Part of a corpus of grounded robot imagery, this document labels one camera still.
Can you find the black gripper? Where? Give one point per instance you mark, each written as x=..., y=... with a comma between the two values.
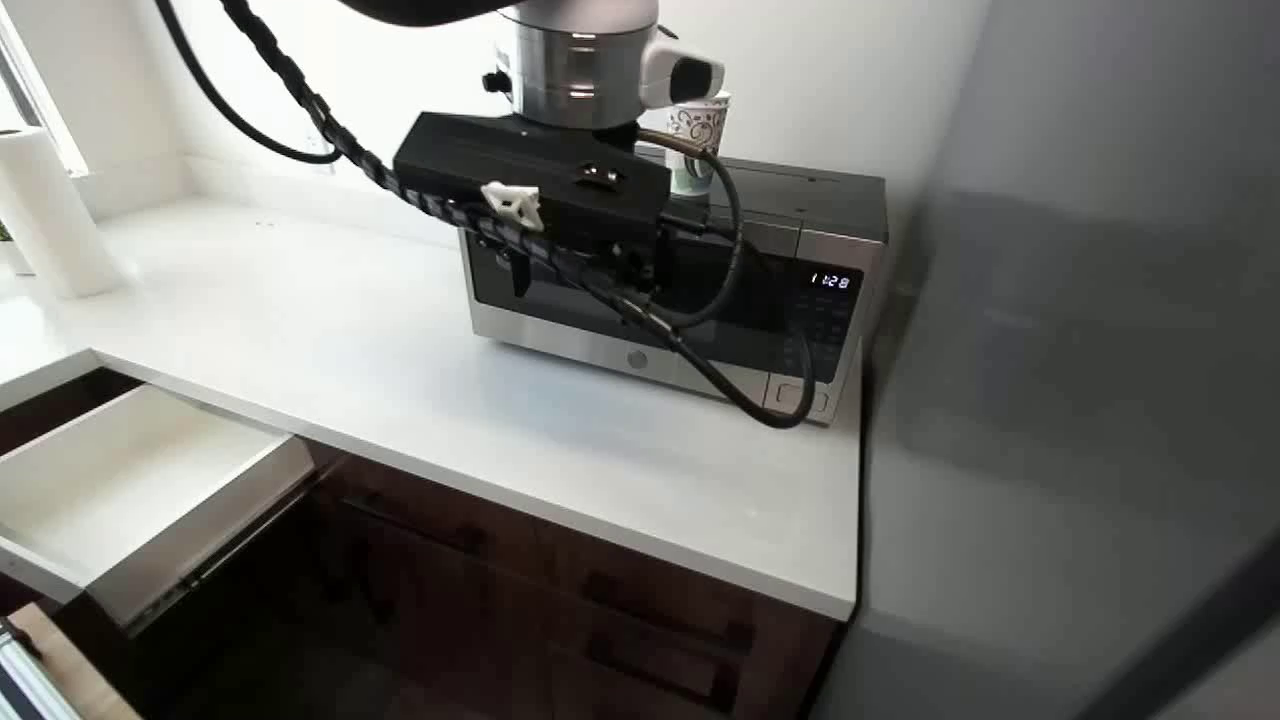
x=620, y=256

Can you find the black and steel microwave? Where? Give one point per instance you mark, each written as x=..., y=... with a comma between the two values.
x=803, y=226

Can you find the white open drawer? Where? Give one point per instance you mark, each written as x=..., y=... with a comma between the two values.
x=120, y=482

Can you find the patterned paper cup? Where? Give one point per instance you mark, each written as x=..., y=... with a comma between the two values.
x=701, y=132

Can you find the dark wood cabinet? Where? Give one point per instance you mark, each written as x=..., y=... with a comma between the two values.
x=534, y=600

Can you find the grey refrigerator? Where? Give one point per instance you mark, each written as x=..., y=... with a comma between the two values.
x=1064, y=402

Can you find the white paper towel roll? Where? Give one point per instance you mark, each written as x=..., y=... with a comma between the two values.
x=52, y=215

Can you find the wooden board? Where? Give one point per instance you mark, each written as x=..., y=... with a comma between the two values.
x=75, y=667

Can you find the white window frame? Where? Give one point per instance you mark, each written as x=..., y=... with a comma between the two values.
x=24, y=81

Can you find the metal robot stand frame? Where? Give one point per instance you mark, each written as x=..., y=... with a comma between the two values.
x=16, y=684

